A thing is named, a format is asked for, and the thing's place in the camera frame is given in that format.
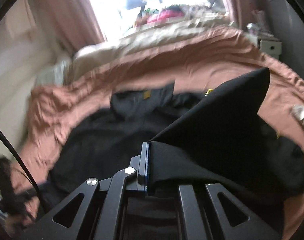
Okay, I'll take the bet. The black polo shirt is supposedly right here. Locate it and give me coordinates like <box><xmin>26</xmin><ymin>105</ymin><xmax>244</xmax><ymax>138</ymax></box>
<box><xmin>44</xmin><ymin>68</ymin><xmax>304</xmax><ymax>233</ymax></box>

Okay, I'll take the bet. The beige pillow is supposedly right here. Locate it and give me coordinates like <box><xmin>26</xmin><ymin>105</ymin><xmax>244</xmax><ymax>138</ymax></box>
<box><xmin>64</xmin><ymin>17</ymin><xmax>224</xmax><ymax>85</ymax></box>

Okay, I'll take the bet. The brown satin duvet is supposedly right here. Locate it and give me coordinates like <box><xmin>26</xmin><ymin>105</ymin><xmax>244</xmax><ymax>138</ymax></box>
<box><xmin>6</xmin><ymin>26</ymin><xmax>304</xmax><ymax>240</ymax></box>

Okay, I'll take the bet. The clutter pile by window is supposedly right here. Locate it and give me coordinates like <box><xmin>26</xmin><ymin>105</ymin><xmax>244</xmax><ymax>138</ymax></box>
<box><xmin>129</xmin><ymin>0</ymin><xmax>226</xmax><ymax>29</ymax></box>

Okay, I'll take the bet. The white bedside cabinet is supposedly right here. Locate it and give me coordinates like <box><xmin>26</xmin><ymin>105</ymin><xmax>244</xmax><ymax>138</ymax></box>
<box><xmin>259</xmin><ymin>40</ymin><xmax>282</xmax><ymax>60</ymax></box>

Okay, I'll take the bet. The pink curtain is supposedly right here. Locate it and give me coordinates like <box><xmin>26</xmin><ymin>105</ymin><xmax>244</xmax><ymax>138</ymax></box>
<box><xmin>39</xmin><ymin>0</ymin><xmax>105</xmax><ymax>54</ymax></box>

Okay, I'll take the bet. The black cable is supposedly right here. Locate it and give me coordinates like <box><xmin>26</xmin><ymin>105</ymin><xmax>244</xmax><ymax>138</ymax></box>
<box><xmin>0</xmin><ymin>121</ymin><xmax>46</xmax><ymax>213</ymax></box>

